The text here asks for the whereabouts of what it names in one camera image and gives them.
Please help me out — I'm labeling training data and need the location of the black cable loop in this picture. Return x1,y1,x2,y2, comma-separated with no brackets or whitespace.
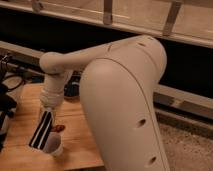
2,73,26,93

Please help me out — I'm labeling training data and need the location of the dark round object behind arm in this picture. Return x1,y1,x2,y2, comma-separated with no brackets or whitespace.
64,79,80,98

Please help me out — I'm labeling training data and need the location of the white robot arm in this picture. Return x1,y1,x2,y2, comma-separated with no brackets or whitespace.
29,35,170,171

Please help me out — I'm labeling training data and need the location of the black equipment at left edge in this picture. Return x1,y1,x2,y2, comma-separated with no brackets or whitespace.
0,60,17,151

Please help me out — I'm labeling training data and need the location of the white ceramic cup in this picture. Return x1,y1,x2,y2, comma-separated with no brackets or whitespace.
43,132,63,156

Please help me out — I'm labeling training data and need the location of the small red-brown object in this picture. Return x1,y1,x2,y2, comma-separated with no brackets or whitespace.
52,125,65,133

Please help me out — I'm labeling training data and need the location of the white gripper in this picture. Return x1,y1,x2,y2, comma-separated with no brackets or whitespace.
29,88,64,150

